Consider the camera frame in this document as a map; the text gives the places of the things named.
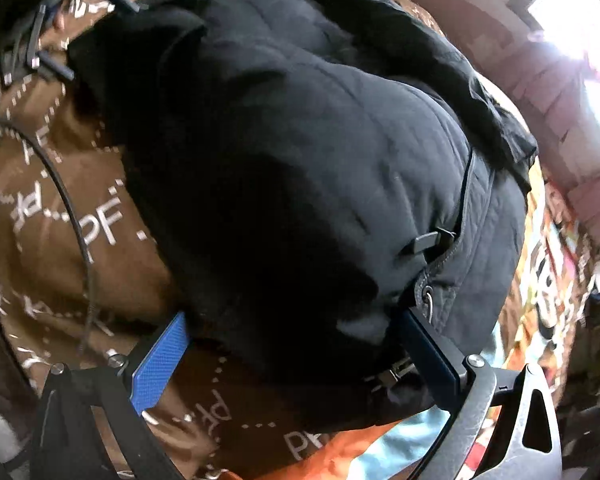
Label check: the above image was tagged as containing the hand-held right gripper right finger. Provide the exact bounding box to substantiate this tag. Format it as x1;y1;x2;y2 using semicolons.
400;307;563;480

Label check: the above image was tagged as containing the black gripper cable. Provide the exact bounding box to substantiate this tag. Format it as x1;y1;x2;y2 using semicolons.
0;117;93;356

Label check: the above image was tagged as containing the brown printed blanket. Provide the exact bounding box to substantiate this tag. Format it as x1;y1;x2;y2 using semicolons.
0;0;596;480

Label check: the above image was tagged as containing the black padded jacket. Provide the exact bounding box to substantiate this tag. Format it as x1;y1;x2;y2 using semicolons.
67;0;538;433

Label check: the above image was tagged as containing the wide pink curtain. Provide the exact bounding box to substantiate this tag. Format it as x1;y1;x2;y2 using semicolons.
530;25;600;241

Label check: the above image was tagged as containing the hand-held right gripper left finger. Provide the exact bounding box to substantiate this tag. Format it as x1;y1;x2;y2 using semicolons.
27;311;191;480

